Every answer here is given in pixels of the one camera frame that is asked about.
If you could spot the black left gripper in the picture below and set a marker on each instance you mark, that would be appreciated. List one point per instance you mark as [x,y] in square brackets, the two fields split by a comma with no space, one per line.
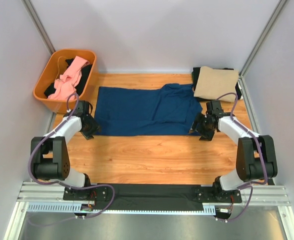
[95,128]

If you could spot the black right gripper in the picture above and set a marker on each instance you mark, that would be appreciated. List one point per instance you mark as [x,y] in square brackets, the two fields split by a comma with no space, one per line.
[204,136]

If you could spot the blue printed t shirt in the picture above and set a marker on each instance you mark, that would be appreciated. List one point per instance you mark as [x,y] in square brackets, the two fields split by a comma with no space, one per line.
[168,111]

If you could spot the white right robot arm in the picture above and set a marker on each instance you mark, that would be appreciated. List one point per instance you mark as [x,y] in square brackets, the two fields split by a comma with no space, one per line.
[256,160]

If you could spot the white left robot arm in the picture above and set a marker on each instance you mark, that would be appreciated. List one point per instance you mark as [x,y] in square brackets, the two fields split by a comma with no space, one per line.
[49,160]

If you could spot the folded beige t shirt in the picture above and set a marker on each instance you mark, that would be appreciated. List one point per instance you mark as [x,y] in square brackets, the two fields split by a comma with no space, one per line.
[215,83]

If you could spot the pink t shirt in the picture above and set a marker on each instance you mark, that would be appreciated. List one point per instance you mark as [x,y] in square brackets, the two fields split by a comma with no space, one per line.
[66,83]

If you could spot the folded black t shirt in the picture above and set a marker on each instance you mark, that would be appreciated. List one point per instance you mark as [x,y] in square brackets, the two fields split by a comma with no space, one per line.
[198,75]

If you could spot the black garment in basket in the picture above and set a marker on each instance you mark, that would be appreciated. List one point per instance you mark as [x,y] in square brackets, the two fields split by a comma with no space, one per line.
[79,88]

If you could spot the orange plastic laundry basket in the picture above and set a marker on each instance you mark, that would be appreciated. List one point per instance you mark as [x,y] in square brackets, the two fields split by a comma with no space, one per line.
[57,66]

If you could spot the right aluminium corner post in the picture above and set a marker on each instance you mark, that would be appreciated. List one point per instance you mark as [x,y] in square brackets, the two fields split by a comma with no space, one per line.
[263,36]

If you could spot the aluminium corner post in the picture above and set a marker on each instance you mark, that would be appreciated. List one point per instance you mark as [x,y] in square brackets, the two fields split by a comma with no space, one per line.
[263,36]
[38,24]

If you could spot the aluminium front rail frame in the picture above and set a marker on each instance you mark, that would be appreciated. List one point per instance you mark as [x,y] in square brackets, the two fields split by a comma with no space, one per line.
[39,198]

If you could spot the left aluminium corner post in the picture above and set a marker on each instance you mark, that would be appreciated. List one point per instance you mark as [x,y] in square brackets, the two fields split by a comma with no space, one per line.
[38,24]

